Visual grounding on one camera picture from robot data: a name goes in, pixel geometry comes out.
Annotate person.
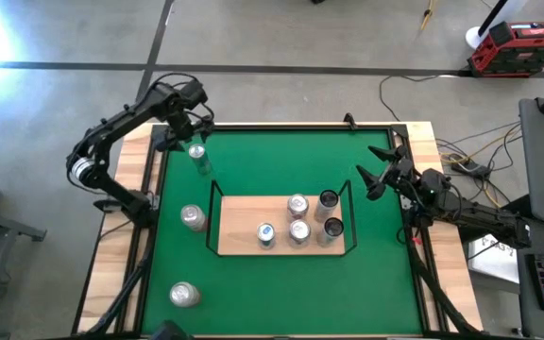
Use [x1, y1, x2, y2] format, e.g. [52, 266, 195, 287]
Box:
[150, 319, 194, 340]

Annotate black floor cable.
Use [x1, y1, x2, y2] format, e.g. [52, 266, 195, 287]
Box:
[378, 73, 472, 123]

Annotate yellow floor cable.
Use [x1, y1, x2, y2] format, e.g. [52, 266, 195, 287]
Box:
[446, 126, 523, 209]

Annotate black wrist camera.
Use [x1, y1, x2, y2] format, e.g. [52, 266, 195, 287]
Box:
[177, 77, 210, 111]
[417, 168, 448, 199]

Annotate silver can red print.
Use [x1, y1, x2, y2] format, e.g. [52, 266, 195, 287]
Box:
[286, 193, 310, 221]
[288, 218, 312, 247]
[168, 280, 202, 309]
[179, 203, 210, 233]

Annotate dark can blue tab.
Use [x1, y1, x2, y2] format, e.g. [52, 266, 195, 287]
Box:
[256, 222, 277, 250]

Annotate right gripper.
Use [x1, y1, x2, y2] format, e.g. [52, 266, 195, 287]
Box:
[355, 145, 417, 202]

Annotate black power strip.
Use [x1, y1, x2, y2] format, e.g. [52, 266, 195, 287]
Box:
[458, 159, 490, 177]

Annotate dark grey desk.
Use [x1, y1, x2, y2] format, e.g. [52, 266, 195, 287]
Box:
[512, 216, 544, 340]

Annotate slim white can dark top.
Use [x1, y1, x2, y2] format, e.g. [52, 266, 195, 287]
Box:
[316, 216, 345, 247]
[313, 189, 340, 223]

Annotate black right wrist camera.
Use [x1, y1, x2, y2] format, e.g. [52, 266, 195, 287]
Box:
[417, 168, 448, 199]

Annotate black frame clamp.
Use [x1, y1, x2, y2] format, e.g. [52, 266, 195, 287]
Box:
[342, 111, 361, 131]

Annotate white black tower fan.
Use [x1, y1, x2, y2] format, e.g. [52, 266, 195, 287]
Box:
[464, 0, 531, 50]

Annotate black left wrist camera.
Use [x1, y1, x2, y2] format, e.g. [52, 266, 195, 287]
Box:
[177, 77, 210, 111]

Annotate black table frame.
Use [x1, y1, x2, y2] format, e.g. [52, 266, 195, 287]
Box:
[127, 121, 443, 339]

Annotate yellow hanging cord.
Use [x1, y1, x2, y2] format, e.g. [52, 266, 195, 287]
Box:
[417, 0, 439, 34]

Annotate wooden shelf black wire sides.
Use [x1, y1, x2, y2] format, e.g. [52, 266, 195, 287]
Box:
[205, 178, 359, 259]

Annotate white paper sign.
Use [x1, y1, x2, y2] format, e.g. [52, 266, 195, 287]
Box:
[467, 230, 521, 284]

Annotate black diagonal frame strut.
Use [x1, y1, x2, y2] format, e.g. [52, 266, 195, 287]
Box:
[85, 221, 158, 337]
[406, 235, 484, 337]

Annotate green table mat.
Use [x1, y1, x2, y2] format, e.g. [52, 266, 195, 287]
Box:
[142, 129, 424, 336]

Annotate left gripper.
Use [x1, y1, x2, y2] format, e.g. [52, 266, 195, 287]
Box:
[151, 106, 216, 152]

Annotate red black tool case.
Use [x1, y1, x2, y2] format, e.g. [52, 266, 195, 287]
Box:
[467, 18, 544, 79]

